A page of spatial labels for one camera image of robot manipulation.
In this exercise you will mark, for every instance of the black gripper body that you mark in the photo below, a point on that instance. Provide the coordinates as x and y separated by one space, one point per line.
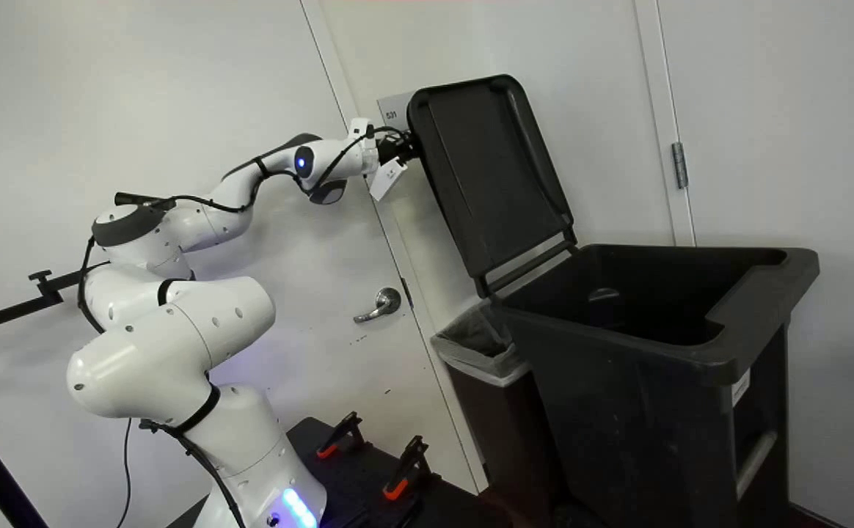
393 146

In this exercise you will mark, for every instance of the black bin lid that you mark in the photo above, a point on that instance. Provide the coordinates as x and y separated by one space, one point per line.
490 175

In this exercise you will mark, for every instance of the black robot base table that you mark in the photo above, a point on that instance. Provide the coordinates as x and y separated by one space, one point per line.
352 494

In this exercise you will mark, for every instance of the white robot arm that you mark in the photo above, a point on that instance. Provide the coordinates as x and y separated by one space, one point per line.
161 329

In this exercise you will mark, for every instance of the small bin with clear liner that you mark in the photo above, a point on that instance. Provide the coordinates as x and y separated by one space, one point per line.
498 403

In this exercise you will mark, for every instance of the black wheeled bin body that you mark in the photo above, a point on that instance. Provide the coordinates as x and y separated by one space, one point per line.
663 379

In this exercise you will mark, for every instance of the silver door hinge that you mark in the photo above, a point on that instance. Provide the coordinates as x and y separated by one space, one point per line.
677 167

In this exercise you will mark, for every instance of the left black orange clamp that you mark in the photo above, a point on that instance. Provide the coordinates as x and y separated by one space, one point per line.
341 438

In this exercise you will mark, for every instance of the black orange clamp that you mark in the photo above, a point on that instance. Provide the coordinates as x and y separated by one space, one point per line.
341 438
407 470

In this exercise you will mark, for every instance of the right black orange clamp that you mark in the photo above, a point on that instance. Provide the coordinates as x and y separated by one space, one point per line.
407 470

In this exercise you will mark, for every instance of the black tripod bar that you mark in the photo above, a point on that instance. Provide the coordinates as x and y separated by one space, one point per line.
48 291

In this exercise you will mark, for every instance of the grey wall plate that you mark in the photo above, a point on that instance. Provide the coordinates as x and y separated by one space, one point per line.
391 111

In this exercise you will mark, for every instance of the silver door lever handle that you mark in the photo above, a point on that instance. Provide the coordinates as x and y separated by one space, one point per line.
388 303

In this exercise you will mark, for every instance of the black camera on stand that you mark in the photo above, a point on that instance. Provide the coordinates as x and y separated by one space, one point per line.
124 197

